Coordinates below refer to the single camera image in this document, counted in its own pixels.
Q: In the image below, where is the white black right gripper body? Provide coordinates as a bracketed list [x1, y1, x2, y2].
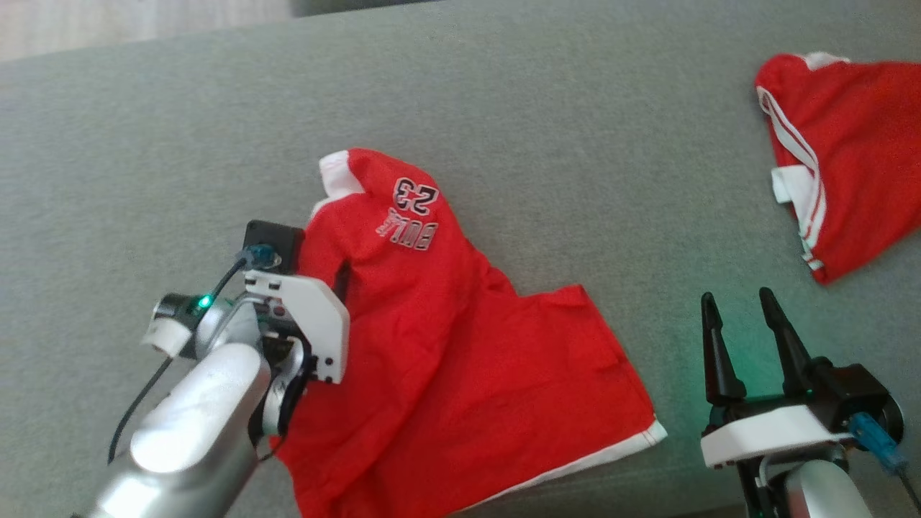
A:
[700, 392, 857, 470]

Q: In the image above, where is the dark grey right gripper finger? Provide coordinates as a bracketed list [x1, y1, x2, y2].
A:
[700, 291, 747, 405]
[758, 286, 817, 396]

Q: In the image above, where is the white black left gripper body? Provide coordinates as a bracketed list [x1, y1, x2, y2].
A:
[245, 270, 351, 384]

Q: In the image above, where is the red basketball shorts white hem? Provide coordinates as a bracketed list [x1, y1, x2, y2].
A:
[270, 147, 668, 518]

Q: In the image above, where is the red Bulls basketball jersey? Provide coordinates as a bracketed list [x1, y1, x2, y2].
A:
[754, 52, 921, 286]

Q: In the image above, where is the small grey sofa seat cushion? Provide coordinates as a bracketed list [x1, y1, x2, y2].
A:
[288, 0, 447, 19]

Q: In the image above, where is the blue left camera cable plug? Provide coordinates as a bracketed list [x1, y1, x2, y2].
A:
[237, 245, 281, 271]

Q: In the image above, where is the blue camera cable plug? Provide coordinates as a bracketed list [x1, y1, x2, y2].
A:
[237, 245, 281, 271]
[849, 414, 909, 472]

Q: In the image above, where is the blue right camera cable plug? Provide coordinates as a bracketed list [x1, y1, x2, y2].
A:
[849, 414, 909, 472]

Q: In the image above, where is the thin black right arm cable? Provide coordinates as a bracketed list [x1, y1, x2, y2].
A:
[892, 460, 921, 513]

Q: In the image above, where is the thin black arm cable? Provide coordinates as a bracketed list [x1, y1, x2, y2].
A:
[108, 255, 249, 465]
[892, 460, 921, 513]

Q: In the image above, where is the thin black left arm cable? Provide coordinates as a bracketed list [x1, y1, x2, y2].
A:
[108, 255, 249, 465]

